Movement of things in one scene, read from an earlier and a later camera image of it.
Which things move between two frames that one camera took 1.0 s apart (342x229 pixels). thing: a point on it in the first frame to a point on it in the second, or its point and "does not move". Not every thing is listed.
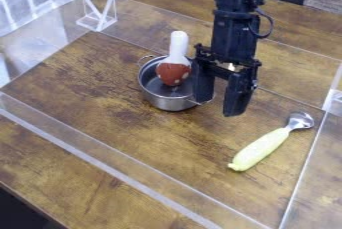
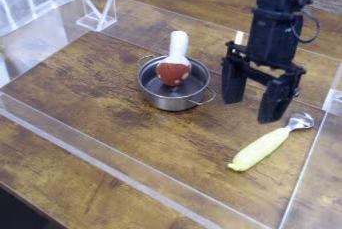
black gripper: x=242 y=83 to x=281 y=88
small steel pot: x=168 y=97 does not move
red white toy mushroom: x=174 y=68 does not move
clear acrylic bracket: x=97 y=20 does not move
